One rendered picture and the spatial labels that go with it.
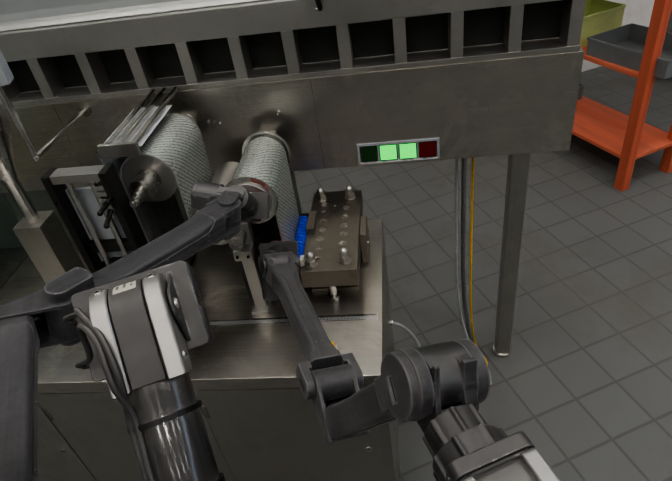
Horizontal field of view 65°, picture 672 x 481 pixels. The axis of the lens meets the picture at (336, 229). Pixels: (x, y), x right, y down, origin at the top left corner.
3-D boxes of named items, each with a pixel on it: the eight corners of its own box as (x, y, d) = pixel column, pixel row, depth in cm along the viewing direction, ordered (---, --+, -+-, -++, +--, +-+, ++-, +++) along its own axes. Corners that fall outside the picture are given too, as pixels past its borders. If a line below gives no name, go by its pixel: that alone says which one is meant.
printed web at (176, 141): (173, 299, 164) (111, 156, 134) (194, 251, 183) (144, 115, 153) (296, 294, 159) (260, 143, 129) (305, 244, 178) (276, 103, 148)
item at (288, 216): (287, 267, 153) (275, 214, 142) (298, 218, 171) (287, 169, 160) (289, 267, 152) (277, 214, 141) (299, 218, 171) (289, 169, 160)
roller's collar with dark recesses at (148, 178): (133, 203, 135) (124, 182, 131) (142, 190, 140) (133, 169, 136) (157, 201, 134) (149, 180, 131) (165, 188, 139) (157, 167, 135)
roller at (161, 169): (133, 203, 143) (114, 157, 134) (164, 157, 163) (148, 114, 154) (183, 199, 141) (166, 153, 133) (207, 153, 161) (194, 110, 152)
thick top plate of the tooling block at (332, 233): (303, 287, 151) (299, 272, 148) (316, 207, 183) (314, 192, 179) (359, 285, 149) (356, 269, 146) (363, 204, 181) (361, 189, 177)
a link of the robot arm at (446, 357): (477, 443, 60) (436, 455, 58) (433, 377, 68) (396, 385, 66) (499, 388, 55) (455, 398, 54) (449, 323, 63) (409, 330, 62)
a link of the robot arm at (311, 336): (366, 373, 96) (308, 385, 92) (362, 396, 99) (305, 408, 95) (298, 245, 129) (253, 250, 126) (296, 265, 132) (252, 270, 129)
